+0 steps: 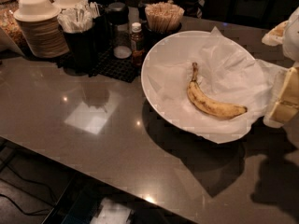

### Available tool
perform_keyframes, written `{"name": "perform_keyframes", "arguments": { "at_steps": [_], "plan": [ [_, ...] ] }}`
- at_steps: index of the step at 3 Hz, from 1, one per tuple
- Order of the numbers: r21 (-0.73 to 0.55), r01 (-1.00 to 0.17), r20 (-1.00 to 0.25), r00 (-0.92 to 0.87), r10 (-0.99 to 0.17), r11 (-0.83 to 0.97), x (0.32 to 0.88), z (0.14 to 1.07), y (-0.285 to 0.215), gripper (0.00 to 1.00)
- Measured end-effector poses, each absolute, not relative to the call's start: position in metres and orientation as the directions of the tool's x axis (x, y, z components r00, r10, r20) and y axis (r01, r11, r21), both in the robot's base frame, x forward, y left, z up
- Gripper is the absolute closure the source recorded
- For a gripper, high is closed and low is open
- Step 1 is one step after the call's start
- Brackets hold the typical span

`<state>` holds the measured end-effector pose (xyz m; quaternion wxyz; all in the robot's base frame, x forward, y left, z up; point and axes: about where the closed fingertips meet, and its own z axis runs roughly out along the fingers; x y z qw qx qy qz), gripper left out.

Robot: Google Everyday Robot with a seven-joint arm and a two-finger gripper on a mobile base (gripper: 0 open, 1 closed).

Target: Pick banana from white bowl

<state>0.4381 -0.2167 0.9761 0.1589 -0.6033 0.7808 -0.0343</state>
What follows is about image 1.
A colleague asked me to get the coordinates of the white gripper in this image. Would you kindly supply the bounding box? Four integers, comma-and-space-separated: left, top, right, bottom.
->
262, 7, 299, 128

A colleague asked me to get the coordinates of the yellow spotted banana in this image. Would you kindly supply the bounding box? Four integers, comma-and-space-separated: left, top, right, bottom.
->
187, 63, 248, 119

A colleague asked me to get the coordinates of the large white bowl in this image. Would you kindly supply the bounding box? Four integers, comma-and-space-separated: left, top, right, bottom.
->
140, 30, 262, 136

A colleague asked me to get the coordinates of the white paper liner sheet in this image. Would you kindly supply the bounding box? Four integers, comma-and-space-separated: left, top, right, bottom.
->
146, 26, 289, 145

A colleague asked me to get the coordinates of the black cup of wooden stirrers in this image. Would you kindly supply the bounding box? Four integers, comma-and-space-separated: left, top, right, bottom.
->
145, 2, 184, 49

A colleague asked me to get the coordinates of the small hot sauce bottle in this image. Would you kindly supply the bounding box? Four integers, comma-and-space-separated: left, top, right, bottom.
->
130, 22, 145, 66

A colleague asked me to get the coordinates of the black rubber mesh mat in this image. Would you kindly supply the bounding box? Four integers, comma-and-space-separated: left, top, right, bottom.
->
56, 48, 140, 83

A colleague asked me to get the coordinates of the glass sugar dispenser black lid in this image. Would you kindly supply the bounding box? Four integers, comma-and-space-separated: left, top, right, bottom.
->
107, 2, 132, 59

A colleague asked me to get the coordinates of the black holder of wrapped cutlery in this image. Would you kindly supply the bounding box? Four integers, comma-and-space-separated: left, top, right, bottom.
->
57, 0, 98, 74

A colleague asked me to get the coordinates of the white paper on floor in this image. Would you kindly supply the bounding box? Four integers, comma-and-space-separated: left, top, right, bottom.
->
90, 198, 132, 224

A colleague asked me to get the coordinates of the front stack of paper bowls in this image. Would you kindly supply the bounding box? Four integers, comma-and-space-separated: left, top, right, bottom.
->
13, 0, 69, 59

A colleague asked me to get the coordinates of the cereal container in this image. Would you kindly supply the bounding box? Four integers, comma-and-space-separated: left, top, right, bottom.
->
0, 1, 27, 51

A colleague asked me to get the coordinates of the black floor cable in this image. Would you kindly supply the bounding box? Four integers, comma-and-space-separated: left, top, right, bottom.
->
0, 163, 59, 217

